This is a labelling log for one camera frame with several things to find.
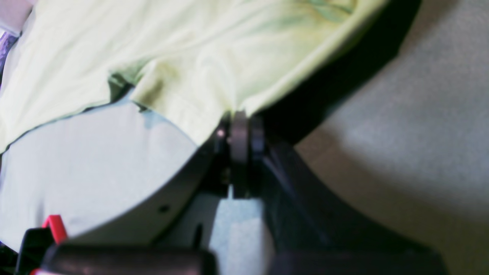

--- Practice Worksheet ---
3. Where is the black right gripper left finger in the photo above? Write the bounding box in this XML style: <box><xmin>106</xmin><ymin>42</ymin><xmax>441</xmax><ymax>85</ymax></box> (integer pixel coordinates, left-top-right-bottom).
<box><xmin>40</xmin><ymin>115</ymin><xmax>231</xmax><ymax>275</ymax></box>

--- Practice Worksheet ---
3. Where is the green table cloth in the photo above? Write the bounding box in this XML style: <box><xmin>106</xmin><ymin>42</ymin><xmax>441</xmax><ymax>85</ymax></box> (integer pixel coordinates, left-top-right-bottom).
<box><xmin>1</xmin><ymin>86</ymin><xmax>198</xmax><ymax>252</ymax></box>

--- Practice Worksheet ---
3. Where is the light green T-shirt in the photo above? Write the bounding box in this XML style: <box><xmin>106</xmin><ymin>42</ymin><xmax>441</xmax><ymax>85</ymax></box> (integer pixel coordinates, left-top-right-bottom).
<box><xmin>1</xmin><ymin>0</ymin><xmax>388</xmax><ymax>152</ymax></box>

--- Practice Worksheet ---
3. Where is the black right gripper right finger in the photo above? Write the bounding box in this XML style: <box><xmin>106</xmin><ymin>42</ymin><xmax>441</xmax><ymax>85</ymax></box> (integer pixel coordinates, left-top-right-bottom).
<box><xmin>249</xmin><ymin>117</ymin><xmax>447</xmax><ymax>275</ymax></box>

